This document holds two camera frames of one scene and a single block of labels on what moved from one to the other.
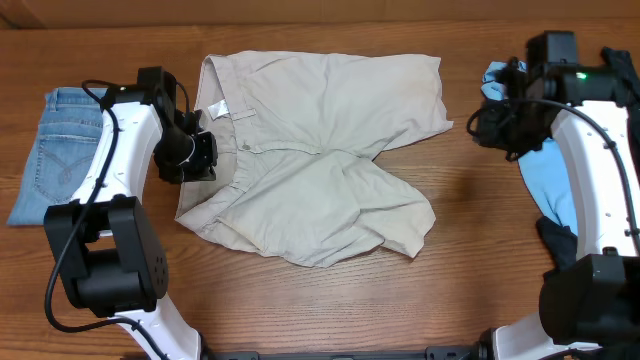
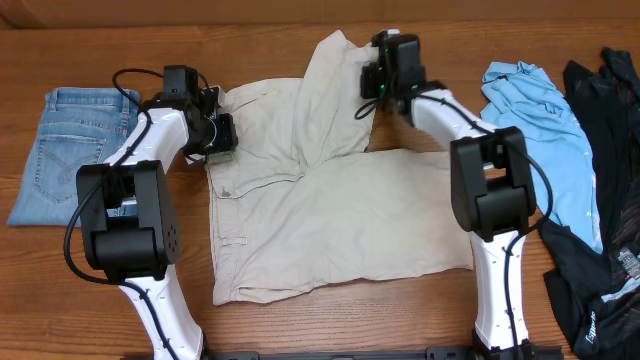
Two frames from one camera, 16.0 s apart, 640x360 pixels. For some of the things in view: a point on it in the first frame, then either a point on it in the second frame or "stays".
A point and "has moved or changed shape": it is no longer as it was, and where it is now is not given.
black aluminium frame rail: (478, 352) stays
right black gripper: (487, 134) -> (369, 77)
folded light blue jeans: (69, 134) stays
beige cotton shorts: (297, 136) has moved or changed shape
